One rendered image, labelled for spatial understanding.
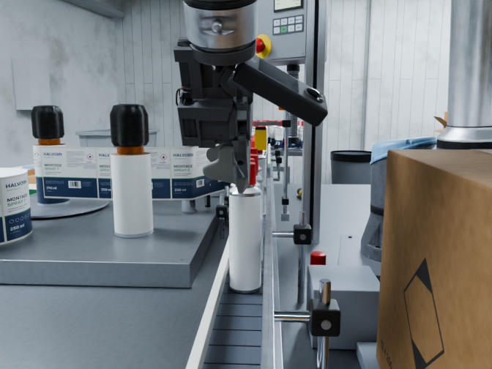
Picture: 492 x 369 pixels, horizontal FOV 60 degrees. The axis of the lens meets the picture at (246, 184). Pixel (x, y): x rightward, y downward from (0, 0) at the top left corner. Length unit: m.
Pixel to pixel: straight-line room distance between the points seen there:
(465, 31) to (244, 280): 0.51
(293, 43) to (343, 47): 4.53
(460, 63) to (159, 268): 0.62
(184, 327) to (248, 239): 0.17
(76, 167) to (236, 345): 0.85
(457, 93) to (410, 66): 4.86
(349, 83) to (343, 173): 1.22
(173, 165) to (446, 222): 0.93
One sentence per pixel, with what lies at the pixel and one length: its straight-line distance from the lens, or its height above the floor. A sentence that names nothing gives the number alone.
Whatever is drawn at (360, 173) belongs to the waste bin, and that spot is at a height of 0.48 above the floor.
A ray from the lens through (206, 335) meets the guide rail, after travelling 0.52.
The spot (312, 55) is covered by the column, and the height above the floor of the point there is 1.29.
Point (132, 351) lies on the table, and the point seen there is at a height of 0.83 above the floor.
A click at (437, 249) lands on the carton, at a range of 0.38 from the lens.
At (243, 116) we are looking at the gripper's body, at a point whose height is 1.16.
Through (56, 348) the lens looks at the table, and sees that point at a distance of 0.71.
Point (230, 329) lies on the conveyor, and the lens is 0.60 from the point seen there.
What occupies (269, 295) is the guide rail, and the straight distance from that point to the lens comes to 0.49.
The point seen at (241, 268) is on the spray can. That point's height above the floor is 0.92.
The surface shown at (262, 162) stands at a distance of 1.15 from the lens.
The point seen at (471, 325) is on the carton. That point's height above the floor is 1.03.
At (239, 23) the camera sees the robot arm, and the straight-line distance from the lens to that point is 0.45.
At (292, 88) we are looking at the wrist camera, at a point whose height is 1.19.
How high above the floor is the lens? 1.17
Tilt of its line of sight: 10 degrees down
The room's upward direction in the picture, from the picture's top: straight up
